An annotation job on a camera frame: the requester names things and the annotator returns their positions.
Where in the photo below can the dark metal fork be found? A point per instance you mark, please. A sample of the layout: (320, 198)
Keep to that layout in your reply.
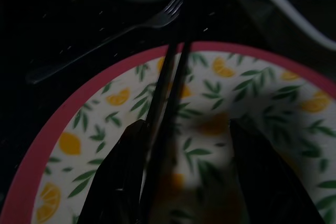
(136, 30)

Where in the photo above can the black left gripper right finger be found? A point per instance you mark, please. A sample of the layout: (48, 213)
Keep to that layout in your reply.
(265, 182)

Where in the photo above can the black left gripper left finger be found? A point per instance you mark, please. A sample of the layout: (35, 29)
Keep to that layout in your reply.
(123, 171)

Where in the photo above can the pink rimmed lemon print plate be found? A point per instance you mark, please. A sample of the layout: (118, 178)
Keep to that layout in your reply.
(236, 98)

